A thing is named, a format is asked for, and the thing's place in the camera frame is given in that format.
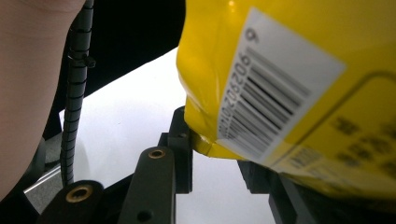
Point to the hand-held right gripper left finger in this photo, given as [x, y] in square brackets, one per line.
[184, 171]

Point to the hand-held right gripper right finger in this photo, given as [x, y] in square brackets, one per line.
[258, 179]

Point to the yellow spouted pouch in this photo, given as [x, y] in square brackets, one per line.
[211, 62]

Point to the white table sheet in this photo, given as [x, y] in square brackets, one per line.
[130, 124]

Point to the black curtain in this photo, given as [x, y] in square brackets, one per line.
[130, 31]

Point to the metal floor rail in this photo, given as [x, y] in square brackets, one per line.
[46, 177]

